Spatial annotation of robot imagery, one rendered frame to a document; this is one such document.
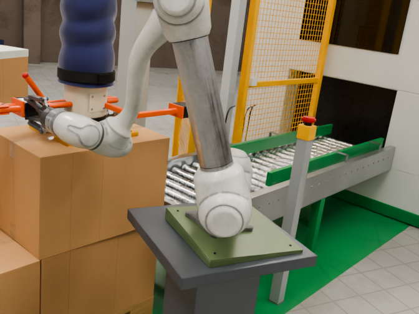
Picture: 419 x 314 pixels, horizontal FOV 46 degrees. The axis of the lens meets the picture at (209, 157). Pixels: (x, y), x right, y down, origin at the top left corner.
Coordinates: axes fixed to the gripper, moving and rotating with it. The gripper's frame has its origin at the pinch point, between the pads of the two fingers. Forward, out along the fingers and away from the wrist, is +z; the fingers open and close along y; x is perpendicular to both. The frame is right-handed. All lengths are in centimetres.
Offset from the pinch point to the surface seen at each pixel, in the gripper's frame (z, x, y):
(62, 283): -21, 5, 66
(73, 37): -4.1, 16.6, -26.4
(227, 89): 179, 343, 47
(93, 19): -8.7, 22.0, -33.5
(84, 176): -21.1, 12.6, 22.7
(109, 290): -21, 28, 78
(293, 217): -54, 117, 54
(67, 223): -21.0, 6.2, 40.7
